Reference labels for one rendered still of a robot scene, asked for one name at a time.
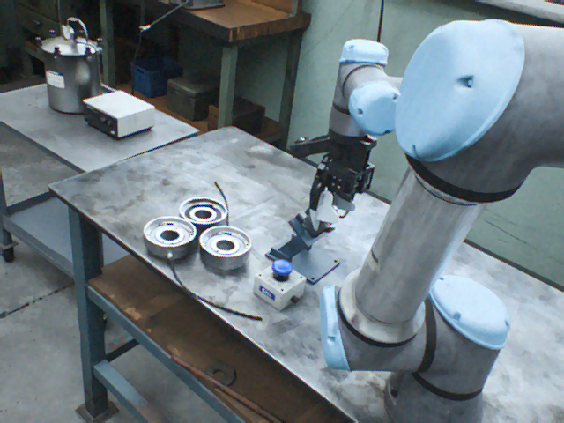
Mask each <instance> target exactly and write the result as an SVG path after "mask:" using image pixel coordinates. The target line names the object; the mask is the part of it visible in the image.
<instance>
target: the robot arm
mask: <svg viewBox="0 0 564 423"><path fill-rule="evenodd" d="M387 55H388V50H387V49H386V48H385V47H384V46H383V45H382V44H381V43H378V42H375V41H369V40H362V39H355V40H349V41H348V42H347V43H346V44H345V45H344V48H343V52H342V56H341V59H340V60H339V69H338V78H337V83H336V88H335V92H334V98H333V102H332V106H331V111H330V120H329V126H330V127H329V132H328V134H327V135H322V136H318V137H306V138H302V139H300V140H298V141H296V142H294V143H295V144H293V145H291V146H290V149H291V152H292V155H293V157H305V156H308V155H310V154H316V153H322V152H328V153H326V154H324V155H323V160H322V162H321V163H320V164H319V166H318V168H317V172H316V174H315V180H314V183H313V185H312V188H311V191H310V204H309V207H310V212H311V218H312V221H313V225H314V229H315V230H318V225H319V222H320V220H321V221H324V222H329V223H333V224H334V223H337V222H338V214H337V213H336V212H335V211H334V209H333V208H332V206H336V207H337V209H340V210H345V211H349V212H352V211H354V210H355V203H354V202H353V201H352V200H351V197H352V194H353V195H354V194H356V193H360V194H362V193H364V192H366V189H370V187H371V182H372V179H373V175H374V171H375V165H374V164H371V163H369V162H368V161H369V157H370V153H371V150H372V148H374V147H375V146H376V145H377V140H378V139H377V138H375V137H371V136H369V135H368V134H370V135H374V136H383V135H385V134H388V133H390V132H392V131H394V130H396V135H397V141H398V143H399V145H400V146H401V148H402V149H403V151H404V157H405V160H406V162H407V164H408V168H407V170H406V172H405V174H404V177H403V180H402V181H401V183H400V185H399V187H398V190H397V193H396V195H395V196H394V199H393V201H392V203H391V205H390V208H389V210H388V212H387V214H386V216H385V219H384V221H383V223H382V225H381V228H380V230H379V232H378V234H377V236H376V238H375V241H374V243H373V245H372V247H371V249H370V251H369V253H368V255H367V259H366V261H365V263H364V264H363V267H360V268H359V269H357V270H355V271H353V272H351V273H350V274H349V275H348V276H347V277H346V278H345V280H344V282H343V284H342V286H337V285H333V286H326V287H325V288H324V289H323V290H322V294H321V304H320V320H321V337H322V346H323V357H324V360H325V362H326V364H327V366H328V367H330V368H332V369H335V370H347V371H348V372H352V371H385V372H390V374H389V376H388V378H387V381H386V383H385V386H384V390H383V391H384V400H385V404H386V407H387V409H388V412H389V414H390V416H391V418H392V419H394V421H395V422H396V423H481V422H482V419H483V394H482V389H483V387H484V384H485V383H486V379H487V377H488V376H489V374H490V372H491V370H492V367H493V366H494V364H495V362H496V361H497V359H498V357H499V355H500V352H501V349H502V348H504V347H505V345H506V343H507V336H508V333H509V331H510V328H511V316H510V315H509V313H508V310H507V308H506V306H505V305H504V303H503V302H502V301H501V299H500V298H499V297H498V296H497V295H496V294H495V293H493V292H492V291H491V290H489V289H487V288H486V287H484V286H482V285H481V284H479V283H477V282H475V281H473V280H470V279H468V278H463V277H459V276H443V277H440V276H441V274H442V273H443V271H445V269H446V268H447V266H448V264H449V261H450V260H451V258H452V257H453V255H454V254H455V253H456V251H457V250H458V248H459V247H460V245H461V244H462V242H463V241H464V239H465V237H466V235H467V234H468V233H469V232H470V230H471V228H472V227H473V225H474V224H475V222H476V221H477V219H478V218H479V216H480V214H481V213H482V211H483V210H484V209H485V207H486V205H487V204H495V203H499V202H501V201H504V200H506V199H508V198H510V197H512V196H513V195H514V194H515V193H516V192H517V190H518V189H519V188H520V186H521V185H522V184H523V183H524V182H525V180H526V179H527V177H528V176H529V174H530V173H531V171H532V170H533V169H535V168H537V167H550V168H562V169H564V29H561V28H553V27H544V26H528V25H520V24H511V23H509V22H508V21H505V20H502V21H500V20H485V21H481V22H476V21H453V22H451V23H448V24H447V25H443V26H440V27H437V28H436V29H435V30H434V31H433V32H432V33H431V34H429V35H428V36H427V37H426V38H425V40H423V42H422V43H421V44H420V45H419V47H418V49H417V50H416V52H415V53H414V55H413V57H412V60H411V61H410V63H409V65H408V67H407V70H405V73H404V76H403V78H391V77H387V76H386V74H385V73H384V70H385V67H386V66H387V63H386V61H387ZM370 172H372V173H371V176H370ZM369 176H370V180H369V183H368V179H369ZM325 187H327V190H324V188H325Z"/></svg>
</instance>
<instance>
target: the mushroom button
mask: <svg viewBox="0 0 564 423"><path fill-rule="evenodd" d="M271 268H272V270H273V271H274V272H275V273H277V274H278V275H279V276H280V277H284V276H286V275H289V274H291V273H292V272H293V265H292V264H291V263H290V262H289V261H287V260H284V259H279V260H276V261H275V262H274V263H273V264H272V267H271Z"/></svg>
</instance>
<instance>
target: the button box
mask: <svg viewBox="0 0 564 423"><path fill-rule="evenodd" d="M271 267H272V265H271V266H270V267H268V268H266V269H265V270H263V271H261V272H259V273H257V274H256V276H255V284H254V290H253V293H254V294H255V295H256V296H258V297H259V298H261V299H262V300H264V301H265V302H267V303H268V304H270V305H271V306H272V307H274V308H275V309H276V310H278V311H279V312H280V311H282V310H283V309H284V308H286V307H288V306H289V305H291V304H292V303H293V302H294V303H297V302H298V301H299V298H300V297H301V296H303V294H304V289H305V285H306V280H307V278H306V277H304V276H302V275H301V274H300V273H299V272H297V271H295V270H293V272H292V273H291V274H289V275H286V276H284V277H280V276H279V275H278V274H277V273H275V272H274V271H273V270H272V268H271Z"/></svg>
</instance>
